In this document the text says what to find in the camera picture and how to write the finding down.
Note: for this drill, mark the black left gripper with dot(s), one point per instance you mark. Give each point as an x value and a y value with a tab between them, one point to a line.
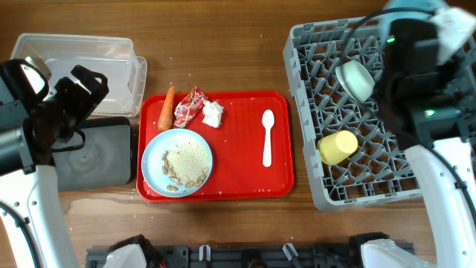
69	100

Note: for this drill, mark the white plastic spoon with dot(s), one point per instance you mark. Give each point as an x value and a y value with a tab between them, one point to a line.
268	123

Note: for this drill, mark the yellow plastic cup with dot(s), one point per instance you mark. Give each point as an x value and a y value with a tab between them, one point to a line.
336	147

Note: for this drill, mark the mint green bowl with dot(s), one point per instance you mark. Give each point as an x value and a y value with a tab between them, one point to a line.
355	80

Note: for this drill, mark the light blue bowl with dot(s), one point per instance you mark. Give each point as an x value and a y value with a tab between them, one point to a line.
419	4

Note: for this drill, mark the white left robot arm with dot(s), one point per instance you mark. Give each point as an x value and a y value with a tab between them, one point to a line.
30	204

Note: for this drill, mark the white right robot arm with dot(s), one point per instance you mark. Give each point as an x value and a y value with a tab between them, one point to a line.
431	130

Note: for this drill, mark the grey dishwasher rack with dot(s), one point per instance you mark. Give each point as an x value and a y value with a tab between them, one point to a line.
377	172

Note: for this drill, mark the black square bin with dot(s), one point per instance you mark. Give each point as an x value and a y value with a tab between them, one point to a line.
107	159

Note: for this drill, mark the orange carrot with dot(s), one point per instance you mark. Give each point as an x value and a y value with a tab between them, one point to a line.
166	116

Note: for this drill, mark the light blue plate with rice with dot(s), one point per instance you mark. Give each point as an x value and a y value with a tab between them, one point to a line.
177	163

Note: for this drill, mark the red snack wrapper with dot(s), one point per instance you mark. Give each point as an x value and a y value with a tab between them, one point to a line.
188	107

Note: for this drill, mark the crumpled white tissue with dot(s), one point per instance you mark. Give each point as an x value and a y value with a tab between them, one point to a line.
212	112

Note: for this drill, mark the red plastic tray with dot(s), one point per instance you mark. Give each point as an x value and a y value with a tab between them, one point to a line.
237	148

